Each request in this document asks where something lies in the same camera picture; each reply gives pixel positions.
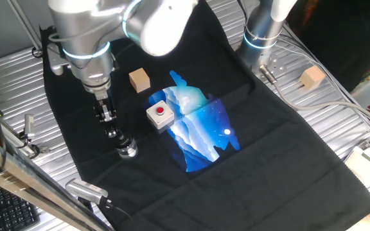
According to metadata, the black cloth with blue print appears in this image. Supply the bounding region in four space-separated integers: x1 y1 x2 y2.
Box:
39 0 370 231

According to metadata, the black chair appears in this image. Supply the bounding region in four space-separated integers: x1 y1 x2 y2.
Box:
300 0 370 94

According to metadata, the clear glass jar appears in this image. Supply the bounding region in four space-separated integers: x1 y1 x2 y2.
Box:
116 137 139 160

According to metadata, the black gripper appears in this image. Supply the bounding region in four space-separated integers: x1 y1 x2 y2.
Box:
93 96 127 142

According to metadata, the white flat device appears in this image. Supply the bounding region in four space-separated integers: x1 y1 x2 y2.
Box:
344 137 370 196

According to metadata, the wooden cube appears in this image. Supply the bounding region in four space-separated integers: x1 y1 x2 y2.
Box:
128 67 152 94
299 65 326 91

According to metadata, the grey robot hose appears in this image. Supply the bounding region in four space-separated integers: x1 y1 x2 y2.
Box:
258 64 370 131

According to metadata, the aluminium frame beam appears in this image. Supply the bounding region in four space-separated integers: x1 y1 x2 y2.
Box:
0 130 112 231

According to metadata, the wrist camera with silver bracket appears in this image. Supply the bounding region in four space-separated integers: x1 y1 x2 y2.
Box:
45 27 73 76

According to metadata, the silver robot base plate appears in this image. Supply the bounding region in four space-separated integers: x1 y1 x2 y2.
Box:
252 53 287 78

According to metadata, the silver camera on rail clamp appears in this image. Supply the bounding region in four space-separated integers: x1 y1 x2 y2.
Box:
17 114 49 158

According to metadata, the silver camera with black cable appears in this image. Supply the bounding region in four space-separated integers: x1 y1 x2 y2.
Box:
65 178 109 206

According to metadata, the grey box with red button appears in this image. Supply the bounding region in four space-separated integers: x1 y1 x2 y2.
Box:
145 99 175 131

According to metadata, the thin metal pole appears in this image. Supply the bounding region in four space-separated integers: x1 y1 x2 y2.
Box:
6 0 44 52

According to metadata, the black keyboard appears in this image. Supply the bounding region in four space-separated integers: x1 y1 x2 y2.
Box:
0 179 41 231

